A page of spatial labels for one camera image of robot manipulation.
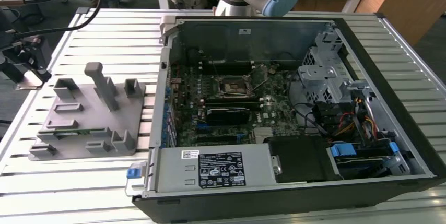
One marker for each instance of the CPU socket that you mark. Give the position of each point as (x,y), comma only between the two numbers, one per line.
(233,87)

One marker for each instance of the grey parts rack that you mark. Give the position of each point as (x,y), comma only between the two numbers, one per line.
(87,119)

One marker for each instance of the green RAM stick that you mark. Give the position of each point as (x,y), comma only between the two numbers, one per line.
(83,131)

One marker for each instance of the blue case latch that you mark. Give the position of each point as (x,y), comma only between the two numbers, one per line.
(133,174)

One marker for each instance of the silver power supply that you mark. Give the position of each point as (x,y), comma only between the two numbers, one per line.
(167,169)

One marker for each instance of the black RAM slot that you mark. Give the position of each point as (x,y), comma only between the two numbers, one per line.
(240,63)
(229,104)
(240,69)
(240,66)
(255,106)
(229,99)

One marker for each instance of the black graphics card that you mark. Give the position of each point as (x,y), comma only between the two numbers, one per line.
(228,116)

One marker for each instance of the silver finned heat sink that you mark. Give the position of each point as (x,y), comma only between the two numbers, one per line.
(263,132)

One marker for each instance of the green motherboard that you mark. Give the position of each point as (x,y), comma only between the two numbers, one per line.
(278,98)

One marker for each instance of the black open PC case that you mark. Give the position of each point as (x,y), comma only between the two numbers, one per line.
(243,208)

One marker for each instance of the black plastic shroud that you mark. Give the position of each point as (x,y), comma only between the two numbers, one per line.
(299,158)

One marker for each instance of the blue disk carrier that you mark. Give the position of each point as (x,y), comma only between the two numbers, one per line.
(343,151)

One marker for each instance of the wooden cabinet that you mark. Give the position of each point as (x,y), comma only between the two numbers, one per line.
(411,4)

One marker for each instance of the black and white wrist camera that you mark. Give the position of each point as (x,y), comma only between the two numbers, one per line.
(29,81)

